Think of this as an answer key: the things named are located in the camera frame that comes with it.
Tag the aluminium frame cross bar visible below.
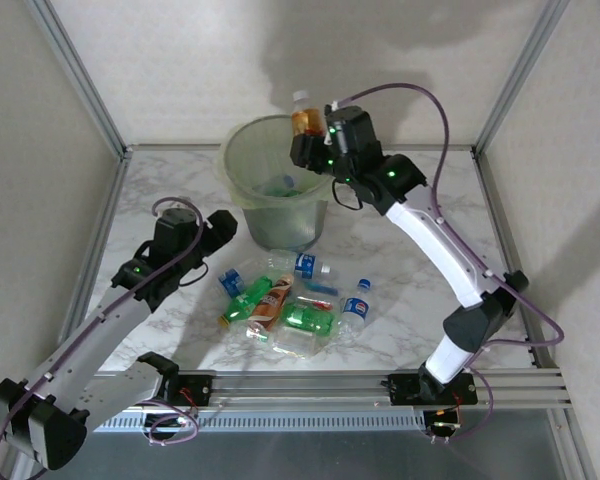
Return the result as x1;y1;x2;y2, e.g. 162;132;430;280
124;143;479;153

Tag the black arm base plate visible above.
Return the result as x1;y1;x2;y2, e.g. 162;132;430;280
387;372;479;406
162;372;215;407

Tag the aluminium frame post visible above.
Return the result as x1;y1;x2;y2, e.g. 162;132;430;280
549;407;599;480
472;0;574;159
23;0;134;159

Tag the translucent green waste bin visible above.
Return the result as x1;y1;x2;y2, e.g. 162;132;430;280
219;115;344;253

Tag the translucent green bin liner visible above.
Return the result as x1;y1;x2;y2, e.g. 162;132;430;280
217;114;350;211

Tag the clear bottle light blue label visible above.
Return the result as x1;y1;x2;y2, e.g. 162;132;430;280
267;173;306;199

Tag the amber bottle red label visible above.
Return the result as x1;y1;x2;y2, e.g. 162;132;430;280
289;89;327;137

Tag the bottle with brown orange label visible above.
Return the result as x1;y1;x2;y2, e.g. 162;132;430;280
246;272;297;344

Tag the aluminium frame side bar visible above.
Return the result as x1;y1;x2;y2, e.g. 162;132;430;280
59;149;134;351
472;149;551;371

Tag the slotted aluminium mounting rail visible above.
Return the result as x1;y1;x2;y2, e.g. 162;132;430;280
92;368;574;412

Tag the large clear bottle green label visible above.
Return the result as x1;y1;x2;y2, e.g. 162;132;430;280
247;324;327;360

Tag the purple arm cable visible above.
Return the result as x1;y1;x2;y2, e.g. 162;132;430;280
0;197;204;480
334;82;566;445

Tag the clear Pepsi bottle blue cap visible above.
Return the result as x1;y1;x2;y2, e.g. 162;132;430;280
337;278;375;347

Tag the grey slotted cable duct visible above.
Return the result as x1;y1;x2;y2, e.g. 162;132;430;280
94;410;429;433

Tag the crushed bottle dark blue label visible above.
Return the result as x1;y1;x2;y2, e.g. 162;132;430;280
217;267;250;302

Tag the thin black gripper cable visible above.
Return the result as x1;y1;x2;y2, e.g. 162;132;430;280
177;262;209;289
332;179;366;211

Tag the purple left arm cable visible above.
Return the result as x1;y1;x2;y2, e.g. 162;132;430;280
0;197;204;480

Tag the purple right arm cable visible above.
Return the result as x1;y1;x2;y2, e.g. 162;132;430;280
334;82;566;445

